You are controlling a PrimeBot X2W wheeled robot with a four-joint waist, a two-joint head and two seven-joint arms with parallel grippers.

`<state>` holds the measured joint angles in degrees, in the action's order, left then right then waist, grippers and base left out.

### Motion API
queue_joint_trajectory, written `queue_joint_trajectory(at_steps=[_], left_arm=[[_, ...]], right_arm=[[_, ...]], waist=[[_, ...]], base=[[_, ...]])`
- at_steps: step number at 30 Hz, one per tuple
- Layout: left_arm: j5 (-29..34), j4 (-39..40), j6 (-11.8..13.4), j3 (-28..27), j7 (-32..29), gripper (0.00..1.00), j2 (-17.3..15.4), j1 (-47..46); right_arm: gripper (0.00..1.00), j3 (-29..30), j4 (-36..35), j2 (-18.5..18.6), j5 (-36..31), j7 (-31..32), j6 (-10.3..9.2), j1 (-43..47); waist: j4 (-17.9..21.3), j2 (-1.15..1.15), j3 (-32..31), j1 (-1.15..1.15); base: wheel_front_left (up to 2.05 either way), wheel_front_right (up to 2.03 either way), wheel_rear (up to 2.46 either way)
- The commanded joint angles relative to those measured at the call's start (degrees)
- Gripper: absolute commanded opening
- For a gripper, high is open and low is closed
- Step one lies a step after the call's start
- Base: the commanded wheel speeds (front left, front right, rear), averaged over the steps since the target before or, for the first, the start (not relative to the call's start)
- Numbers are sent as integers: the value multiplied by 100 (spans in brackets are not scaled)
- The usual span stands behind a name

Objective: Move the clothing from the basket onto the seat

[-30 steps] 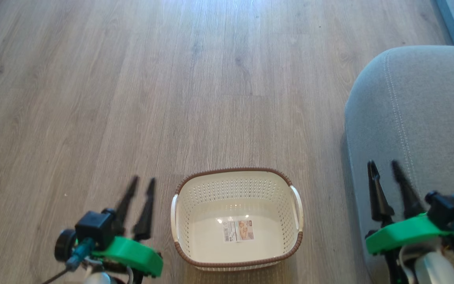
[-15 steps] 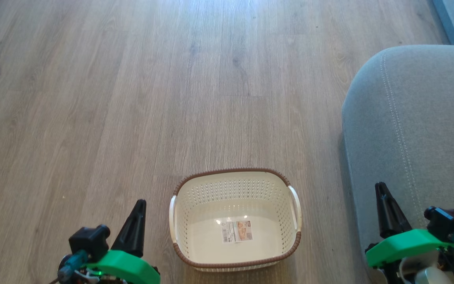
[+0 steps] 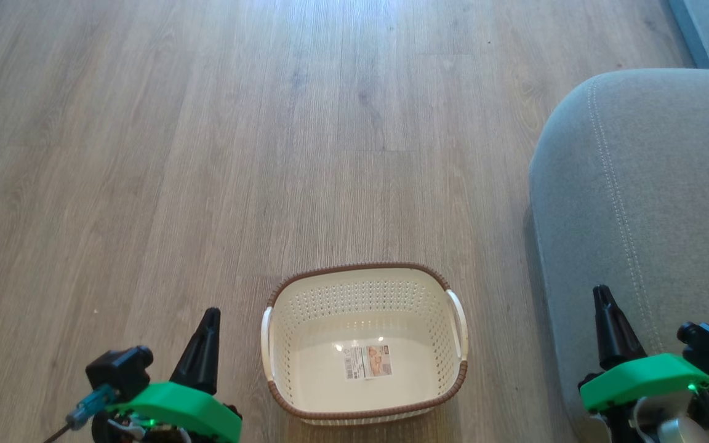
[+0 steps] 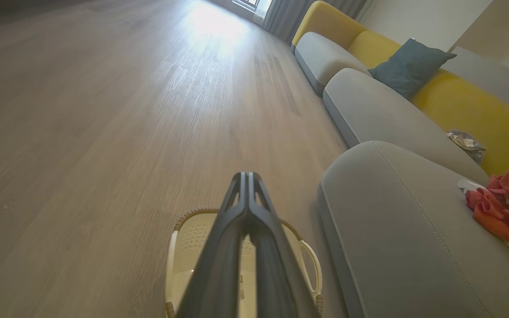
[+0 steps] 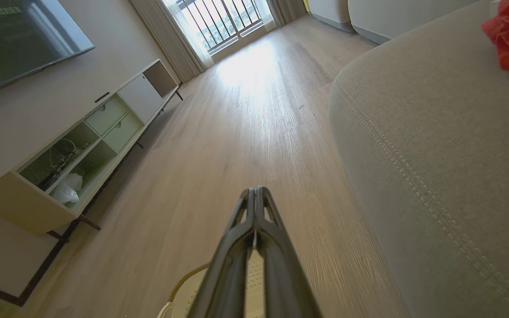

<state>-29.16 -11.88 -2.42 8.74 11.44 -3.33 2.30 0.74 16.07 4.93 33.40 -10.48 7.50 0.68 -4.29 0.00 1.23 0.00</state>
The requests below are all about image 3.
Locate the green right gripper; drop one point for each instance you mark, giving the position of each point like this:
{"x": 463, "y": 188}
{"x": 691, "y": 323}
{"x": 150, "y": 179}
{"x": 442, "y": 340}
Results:
{"x": 644, "y": 378}

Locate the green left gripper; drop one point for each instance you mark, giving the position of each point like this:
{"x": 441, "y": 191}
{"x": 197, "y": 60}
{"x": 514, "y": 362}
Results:
{"x": 188, "y": 409}

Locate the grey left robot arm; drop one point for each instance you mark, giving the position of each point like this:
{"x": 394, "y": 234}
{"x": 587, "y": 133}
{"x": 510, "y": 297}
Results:
{"x": 127, "y": 431}

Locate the white laundry basket brown rim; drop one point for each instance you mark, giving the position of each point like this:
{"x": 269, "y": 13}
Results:
{"x": 305, "y": 332}

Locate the paper label sticker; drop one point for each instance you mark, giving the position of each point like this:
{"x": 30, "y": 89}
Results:
{"x": 368, "y": 362}

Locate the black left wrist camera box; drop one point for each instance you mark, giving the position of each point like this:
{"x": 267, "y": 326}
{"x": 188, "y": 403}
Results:
{"x": 119, "y": 372}

